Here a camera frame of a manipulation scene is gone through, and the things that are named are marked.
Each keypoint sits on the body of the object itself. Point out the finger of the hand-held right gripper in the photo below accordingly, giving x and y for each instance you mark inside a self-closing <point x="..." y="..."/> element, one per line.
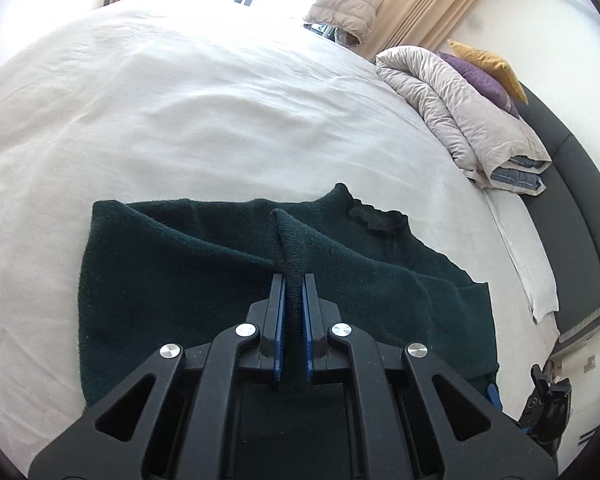
<point x="494" y="397"/>

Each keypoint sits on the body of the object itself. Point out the beige puffer vest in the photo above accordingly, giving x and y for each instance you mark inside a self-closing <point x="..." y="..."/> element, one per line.
<point x="345" y="5"/>

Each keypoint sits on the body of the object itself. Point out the folded beige duvet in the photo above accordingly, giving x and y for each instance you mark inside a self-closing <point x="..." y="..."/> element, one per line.
<point x="455" y="105"/>

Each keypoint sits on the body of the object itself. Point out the yellow pillow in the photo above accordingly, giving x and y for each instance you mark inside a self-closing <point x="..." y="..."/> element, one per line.
<point x="495" y="65"/>

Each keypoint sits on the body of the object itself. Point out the dark grey upholstered headboard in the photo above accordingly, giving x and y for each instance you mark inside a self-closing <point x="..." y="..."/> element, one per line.
<point x="570" y="185"/>

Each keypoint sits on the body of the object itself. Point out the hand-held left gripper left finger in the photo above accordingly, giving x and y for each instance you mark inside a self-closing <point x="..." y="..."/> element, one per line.
<point x="278" y="325"/>

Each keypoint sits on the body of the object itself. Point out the purple pillow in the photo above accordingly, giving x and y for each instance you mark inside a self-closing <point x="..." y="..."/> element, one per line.
<point x="480" y="82"/>

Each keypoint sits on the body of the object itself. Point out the bed with white sheet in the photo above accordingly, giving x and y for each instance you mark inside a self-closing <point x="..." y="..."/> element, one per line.
<point x="180" y="110"/>

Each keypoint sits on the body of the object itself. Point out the dark green knit sweater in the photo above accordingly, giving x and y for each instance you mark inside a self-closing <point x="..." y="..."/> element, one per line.
<point x="180" y="270"/>

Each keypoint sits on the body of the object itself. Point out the white wall socket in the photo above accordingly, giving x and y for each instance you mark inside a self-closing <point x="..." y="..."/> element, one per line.
<point x="590" y="363"/>

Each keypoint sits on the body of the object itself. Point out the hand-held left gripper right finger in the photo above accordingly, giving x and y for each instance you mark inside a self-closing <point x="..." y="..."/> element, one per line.
<point x="308" y="325"/>

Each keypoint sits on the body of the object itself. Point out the white pillow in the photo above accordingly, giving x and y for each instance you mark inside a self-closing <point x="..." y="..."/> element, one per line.
<point x="525" y="250"/>

